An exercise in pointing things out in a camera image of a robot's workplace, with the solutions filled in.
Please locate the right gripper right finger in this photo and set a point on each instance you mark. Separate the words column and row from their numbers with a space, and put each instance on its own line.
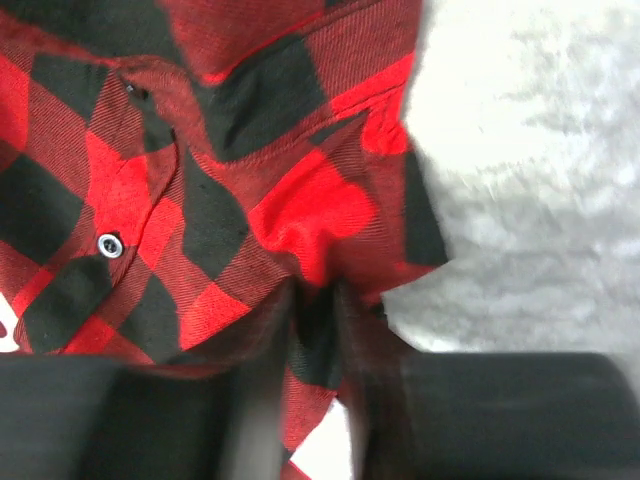
column 521, row 415

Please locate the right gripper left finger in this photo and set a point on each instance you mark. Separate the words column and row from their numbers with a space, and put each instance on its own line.
column 213, row 412

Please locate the red black plaid shirt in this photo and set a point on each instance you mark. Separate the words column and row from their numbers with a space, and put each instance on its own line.
column 167, row 165

